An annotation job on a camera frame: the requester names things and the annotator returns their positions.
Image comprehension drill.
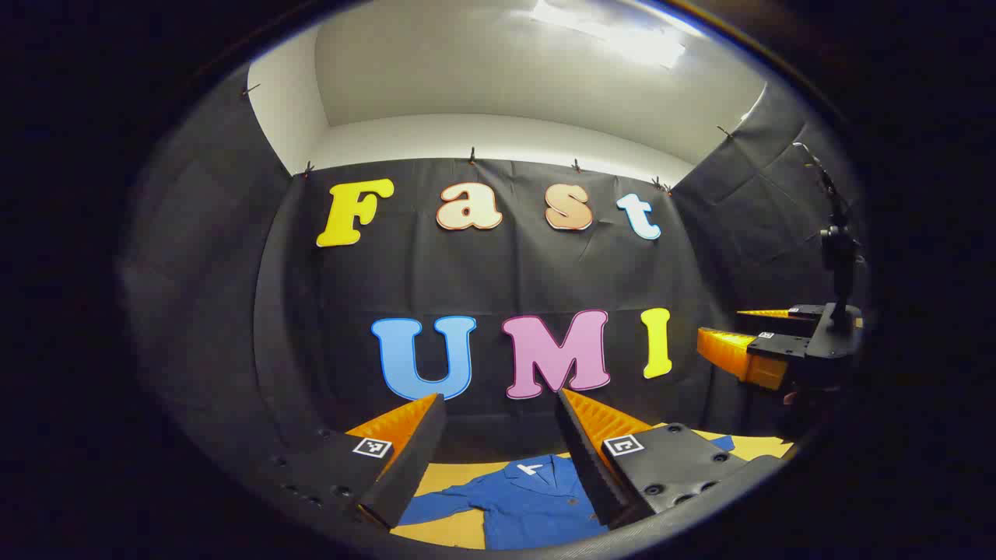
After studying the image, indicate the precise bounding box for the blue corduroy jacket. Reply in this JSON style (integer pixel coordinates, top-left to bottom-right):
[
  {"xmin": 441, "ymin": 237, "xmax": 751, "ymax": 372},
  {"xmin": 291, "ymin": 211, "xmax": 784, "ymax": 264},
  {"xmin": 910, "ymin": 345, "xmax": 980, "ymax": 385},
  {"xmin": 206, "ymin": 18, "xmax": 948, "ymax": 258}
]
[{"xmin": 398, "ymin": 434, "xmax": 736, "ymax": 551}]

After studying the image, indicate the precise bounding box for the black backdrop cloth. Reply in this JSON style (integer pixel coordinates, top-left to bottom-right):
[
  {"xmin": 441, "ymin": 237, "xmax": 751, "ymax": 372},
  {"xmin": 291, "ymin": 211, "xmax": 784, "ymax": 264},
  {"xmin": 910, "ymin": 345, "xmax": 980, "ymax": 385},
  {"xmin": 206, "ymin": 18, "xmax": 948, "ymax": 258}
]
[{"xmin": 117, "ymin": 62, "xmax": 868, "ymax": 537}]

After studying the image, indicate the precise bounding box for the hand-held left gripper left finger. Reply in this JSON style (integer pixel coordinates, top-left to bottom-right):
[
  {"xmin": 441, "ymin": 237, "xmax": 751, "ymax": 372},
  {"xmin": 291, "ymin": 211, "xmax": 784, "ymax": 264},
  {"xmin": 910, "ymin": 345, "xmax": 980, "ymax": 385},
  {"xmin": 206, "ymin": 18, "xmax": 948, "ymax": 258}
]
[{"xmin": 261, "ymin": 393, "xmax": 448, "ymax": 534}]

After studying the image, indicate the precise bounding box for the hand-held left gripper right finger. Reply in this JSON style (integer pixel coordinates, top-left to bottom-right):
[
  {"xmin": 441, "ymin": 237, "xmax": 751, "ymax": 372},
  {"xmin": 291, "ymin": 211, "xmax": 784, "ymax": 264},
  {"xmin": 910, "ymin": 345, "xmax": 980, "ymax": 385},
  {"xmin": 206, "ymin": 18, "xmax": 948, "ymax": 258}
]
[{"xmin": 554, "ymin": 387, "xmax": 787, "ymax": 531}]

